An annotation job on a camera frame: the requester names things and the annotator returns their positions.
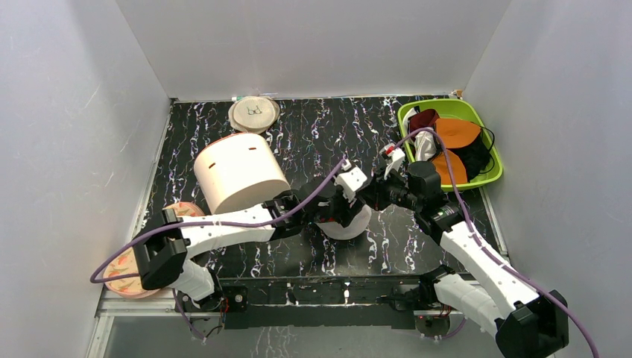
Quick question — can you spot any white mesh laundry bag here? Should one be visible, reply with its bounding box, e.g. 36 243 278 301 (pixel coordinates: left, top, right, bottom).
315 205 372 241

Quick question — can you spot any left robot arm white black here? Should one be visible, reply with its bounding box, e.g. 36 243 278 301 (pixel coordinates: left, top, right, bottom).
133 175 370 310

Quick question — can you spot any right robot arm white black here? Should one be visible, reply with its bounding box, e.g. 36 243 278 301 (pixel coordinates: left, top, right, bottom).
357 162 569 357

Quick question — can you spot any dark red bra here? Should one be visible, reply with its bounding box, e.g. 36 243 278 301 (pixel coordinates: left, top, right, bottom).
408 109 440 132

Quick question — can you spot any orange black bra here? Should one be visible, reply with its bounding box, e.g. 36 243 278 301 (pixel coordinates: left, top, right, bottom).
431 118 488 185

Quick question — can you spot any large beige cylindrical laundry bag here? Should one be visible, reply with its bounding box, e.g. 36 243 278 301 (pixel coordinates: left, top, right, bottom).
194 133 291 214

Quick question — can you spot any small beige round bra bag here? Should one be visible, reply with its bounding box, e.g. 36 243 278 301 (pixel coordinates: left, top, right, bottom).
228 96 280 134

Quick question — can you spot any pink floral flat laundry bag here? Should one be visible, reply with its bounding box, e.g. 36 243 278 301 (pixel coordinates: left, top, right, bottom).
101 201 206 301

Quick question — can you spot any white cloth in basin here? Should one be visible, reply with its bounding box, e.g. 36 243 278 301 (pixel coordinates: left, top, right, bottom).
414 131 437 161

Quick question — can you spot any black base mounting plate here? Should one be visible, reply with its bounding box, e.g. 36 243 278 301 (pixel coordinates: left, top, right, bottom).
177 275 464 336

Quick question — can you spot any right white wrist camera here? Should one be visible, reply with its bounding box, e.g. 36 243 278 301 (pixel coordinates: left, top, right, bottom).
379 143 405 180

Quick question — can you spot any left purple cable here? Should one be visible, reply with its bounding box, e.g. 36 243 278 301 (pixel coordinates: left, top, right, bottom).
89 159 349 342

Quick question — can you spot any purple cable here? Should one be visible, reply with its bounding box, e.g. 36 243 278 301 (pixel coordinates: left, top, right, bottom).
387 127 601 358
89 159 349 342

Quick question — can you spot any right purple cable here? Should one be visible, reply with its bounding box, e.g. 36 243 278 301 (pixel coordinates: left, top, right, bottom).
387 127 601 358

